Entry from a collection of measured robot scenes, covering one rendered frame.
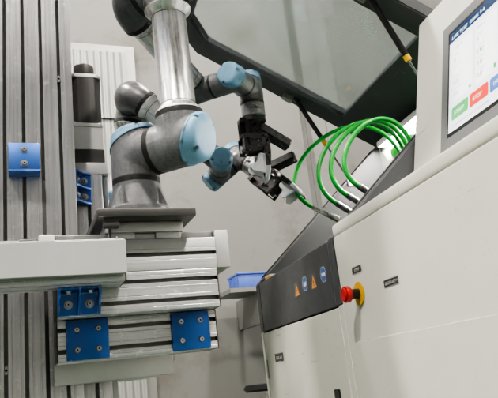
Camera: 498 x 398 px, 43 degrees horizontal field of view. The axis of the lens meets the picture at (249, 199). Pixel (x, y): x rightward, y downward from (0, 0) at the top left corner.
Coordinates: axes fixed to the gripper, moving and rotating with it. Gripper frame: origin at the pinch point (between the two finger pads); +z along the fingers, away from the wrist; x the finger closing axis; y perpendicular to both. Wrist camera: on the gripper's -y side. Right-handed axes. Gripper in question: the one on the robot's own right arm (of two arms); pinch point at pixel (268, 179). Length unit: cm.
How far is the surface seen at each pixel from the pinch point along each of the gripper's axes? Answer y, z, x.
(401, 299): -2, 46, 63
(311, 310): -2.3, 41.7, 15.1
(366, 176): -49, -10, -31
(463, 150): -2, 26, 91
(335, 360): -2, 55, 26
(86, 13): 39, -243, -292
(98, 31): 30, -228, -293
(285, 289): -2.3, 33.1, -3.7
